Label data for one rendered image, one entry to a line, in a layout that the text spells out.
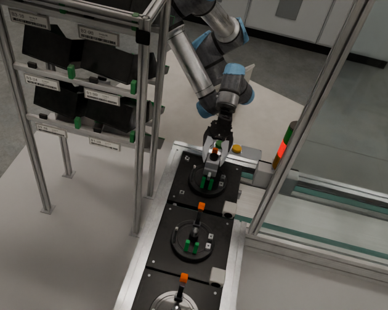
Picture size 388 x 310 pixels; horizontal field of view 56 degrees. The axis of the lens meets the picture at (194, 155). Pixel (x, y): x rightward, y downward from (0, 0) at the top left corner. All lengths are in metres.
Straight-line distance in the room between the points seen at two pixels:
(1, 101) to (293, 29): 2.92
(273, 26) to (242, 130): 2.63
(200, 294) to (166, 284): 0.10
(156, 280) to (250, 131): 0.91
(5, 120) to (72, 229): 1.84
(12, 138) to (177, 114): 1.51
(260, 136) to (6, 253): 1.14
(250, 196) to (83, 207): 0.62
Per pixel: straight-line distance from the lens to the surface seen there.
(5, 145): 2.90
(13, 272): 1.32
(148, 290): 1.13
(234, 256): 1.23
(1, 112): 3.17
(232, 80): 1.30
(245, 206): 1.39
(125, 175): 1.49
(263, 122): 1.84
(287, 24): 4.27
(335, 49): 0.81
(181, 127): 1.71
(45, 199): 1.36
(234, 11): 4.26
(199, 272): 1.17
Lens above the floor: 2.01
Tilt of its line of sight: 47 degrees down
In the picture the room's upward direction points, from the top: 12 degrees clockwise
